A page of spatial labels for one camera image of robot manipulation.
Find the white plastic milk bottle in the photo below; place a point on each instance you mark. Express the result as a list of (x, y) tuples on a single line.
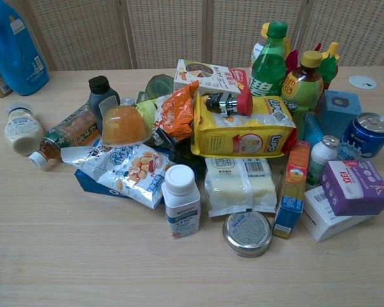
[(181, 208)]

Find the red capped metal bottle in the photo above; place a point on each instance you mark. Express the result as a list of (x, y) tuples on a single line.
[(232, 102)]

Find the dark grey sauce bottle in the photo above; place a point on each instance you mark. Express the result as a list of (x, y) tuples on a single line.
[(102, 97)]

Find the green soda bottle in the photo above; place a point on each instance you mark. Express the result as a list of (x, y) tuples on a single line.
[(268, 68)]

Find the brown tea bottle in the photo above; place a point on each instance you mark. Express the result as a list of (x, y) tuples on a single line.
[(67, 132)]

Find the yellow capped green tea bottle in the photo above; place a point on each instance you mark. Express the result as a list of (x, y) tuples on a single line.
[(302, 86)]

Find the small white green bottle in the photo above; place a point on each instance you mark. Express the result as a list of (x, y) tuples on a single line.
[(321, 160)]

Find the clear plastic bottle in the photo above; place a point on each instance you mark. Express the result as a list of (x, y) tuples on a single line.
[(19, 132)]

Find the orange snack packet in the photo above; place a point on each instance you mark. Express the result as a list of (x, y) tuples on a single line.
[(176, 113)]

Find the white cheese slice package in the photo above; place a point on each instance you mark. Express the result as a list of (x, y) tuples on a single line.
[(236, 185)]

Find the yellow Lipo biscuit bag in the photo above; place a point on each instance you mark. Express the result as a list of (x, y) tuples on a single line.
[(243, 131)]

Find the white blue peanut snack bag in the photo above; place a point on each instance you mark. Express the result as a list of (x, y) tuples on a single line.
[(128, 168)]

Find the orange fruit jelly cup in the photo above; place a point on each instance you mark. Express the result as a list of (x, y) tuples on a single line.
[(124, 126)]

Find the green transparent plastic bag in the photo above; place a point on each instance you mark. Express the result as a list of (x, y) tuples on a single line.
[(156, 86)]

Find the white box with pie picture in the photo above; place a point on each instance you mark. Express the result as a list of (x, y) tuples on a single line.
[(200, 75)]

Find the red snack box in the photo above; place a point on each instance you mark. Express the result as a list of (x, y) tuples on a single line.
[(241, 80)]

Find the round metal tin can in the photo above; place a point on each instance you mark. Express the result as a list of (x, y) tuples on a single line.
[(247, 233)]

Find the orange blue tall carton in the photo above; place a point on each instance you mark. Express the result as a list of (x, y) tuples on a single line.
[(292, 192)]

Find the woven folding screen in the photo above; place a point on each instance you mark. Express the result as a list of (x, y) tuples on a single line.
[(166, 32)]

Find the blue plastic pouch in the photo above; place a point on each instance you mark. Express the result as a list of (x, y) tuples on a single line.
[(315, 134)]

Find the white cardboard box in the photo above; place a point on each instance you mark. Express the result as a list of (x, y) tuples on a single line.
[(326, 217)]

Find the light blue box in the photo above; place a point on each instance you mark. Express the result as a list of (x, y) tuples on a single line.
[(340, 107)]

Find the purple soap box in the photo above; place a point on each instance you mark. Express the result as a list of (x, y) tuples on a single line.
[(355, 188)]

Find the blue drink can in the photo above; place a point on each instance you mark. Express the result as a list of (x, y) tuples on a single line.
[(366, 134)]

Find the blue detergent jug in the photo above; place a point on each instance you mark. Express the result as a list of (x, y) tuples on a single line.
[(12, 48)]

